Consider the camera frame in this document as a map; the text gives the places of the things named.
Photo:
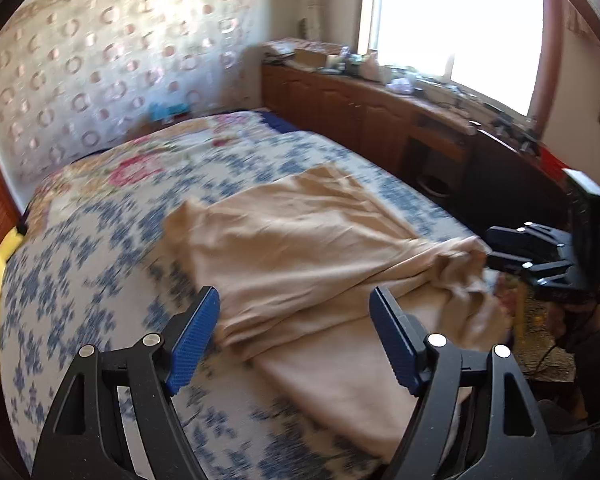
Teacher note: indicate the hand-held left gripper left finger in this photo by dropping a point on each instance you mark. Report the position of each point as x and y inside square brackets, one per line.
[195, 340]

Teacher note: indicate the bright window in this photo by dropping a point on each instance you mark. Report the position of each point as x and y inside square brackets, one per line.
[430, 15]

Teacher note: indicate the teal object by wall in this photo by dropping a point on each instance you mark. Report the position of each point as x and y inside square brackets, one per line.
[167, 111]

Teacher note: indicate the sheer lace curtain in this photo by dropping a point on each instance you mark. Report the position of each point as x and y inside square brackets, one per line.
[315, 5]

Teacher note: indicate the cardboard box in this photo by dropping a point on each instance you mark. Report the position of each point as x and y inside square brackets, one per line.
[307, 58]

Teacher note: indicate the beige shirt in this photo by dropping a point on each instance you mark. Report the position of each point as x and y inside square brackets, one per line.
[305, 240]

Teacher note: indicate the floral bedspread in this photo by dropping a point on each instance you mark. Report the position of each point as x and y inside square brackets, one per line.
[80, 260]

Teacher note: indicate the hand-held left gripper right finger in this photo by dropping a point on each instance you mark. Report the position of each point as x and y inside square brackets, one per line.
[395, 340]

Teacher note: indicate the blue bed sheet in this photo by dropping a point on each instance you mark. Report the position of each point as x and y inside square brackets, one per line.
[275, 121]

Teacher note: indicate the red box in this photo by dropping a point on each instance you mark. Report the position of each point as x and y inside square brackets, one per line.
[551, 157]

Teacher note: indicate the wooden cabinet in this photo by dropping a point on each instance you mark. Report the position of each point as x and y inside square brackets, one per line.
[360, 115]

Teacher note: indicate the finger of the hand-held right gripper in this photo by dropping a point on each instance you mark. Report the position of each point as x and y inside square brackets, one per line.
[525, 237]
[510, 262]

